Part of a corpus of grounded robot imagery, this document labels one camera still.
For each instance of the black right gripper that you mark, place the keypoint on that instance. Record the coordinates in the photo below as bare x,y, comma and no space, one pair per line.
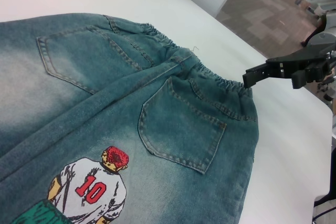
312,52

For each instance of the blue denim shorts with print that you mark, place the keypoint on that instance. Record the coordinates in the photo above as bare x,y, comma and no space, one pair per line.
110,108

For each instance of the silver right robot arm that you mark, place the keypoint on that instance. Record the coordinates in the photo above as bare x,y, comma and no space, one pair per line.
325,37

